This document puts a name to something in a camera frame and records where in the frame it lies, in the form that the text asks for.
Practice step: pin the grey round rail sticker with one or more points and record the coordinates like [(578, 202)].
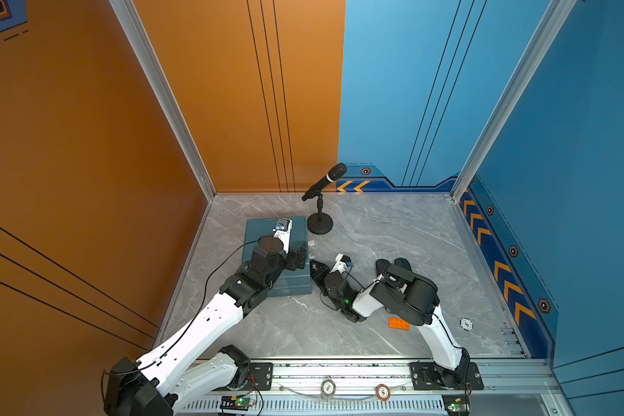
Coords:
[(328, 388)]

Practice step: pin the left green circuit board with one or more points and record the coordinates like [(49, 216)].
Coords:
[(236, 404)]

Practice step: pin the black microphone stand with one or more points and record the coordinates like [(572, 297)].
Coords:
[(320, 223)]

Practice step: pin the black microphone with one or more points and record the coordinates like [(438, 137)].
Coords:
[(335, 173)]

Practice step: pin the orange round rail sticker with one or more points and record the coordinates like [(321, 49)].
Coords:
[(383, 393)]

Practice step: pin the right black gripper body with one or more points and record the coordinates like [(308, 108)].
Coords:
[(319, 278)]

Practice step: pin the teal drawer cabinet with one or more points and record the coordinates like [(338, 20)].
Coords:
[(264, 259)]

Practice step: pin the green circuit board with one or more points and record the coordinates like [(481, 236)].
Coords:
[(236, 404), (456, 405)]

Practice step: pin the right green circuit board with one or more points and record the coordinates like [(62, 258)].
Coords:
[(456, 405)]

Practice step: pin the black computer mouse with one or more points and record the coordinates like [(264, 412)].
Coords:
[(380, 265), (402, 263)]

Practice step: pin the orange toy brick plate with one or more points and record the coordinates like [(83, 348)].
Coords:
[(398, 323)]

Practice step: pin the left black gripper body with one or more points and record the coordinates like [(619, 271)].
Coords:
[(291, 262)]

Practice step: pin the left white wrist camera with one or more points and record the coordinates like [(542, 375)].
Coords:
[(282, 231)]

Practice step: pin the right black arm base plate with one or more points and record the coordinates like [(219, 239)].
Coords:
[(429, 376)]

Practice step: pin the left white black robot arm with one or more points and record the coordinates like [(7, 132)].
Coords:
[(166, 380)]

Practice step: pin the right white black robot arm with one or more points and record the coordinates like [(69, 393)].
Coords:
[(411, 297)]

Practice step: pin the aluminium front rail frame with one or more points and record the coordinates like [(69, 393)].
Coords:
[(512, 387)]

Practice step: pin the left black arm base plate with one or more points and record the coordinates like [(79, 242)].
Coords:
[(260, 373)]

